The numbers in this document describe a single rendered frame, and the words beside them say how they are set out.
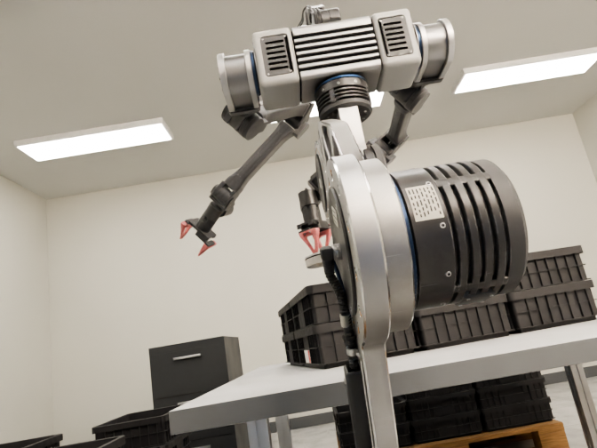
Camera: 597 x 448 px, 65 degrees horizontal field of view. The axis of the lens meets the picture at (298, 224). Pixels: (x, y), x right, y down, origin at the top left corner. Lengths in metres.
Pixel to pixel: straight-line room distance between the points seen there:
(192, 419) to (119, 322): 4.38
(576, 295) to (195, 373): 2.05
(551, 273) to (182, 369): 2.06
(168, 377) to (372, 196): 2.53
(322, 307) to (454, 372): 0.52
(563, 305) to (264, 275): 3.70
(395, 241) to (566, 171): 5.47
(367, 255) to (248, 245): 4.56
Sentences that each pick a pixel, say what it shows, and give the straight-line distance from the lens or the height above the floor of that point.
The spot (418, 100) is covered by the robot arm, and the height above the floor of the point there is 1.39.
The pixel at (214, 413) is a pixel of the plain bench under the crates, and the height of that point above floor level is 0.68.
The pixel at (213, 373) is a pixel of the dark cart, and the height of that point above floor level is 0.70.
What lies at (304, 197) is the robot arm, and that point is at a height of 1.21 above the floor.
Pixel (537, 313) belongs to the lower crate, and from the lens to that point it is 1.59.
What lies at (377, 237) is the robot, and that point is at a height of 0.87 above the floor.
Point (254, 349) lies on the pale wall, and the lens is 4.91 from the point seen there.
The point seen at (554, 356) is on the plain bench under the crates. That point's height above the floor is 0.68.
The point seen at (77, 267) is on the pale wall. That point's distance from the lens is 5.53.
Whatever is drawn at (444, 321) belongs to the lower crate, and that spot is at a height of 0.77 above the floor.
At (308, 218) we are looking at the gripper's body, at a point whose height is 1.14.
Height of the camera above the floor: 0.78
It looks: 14 degrees up
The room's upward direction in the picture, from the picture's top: 10 degrees counter-clockwise
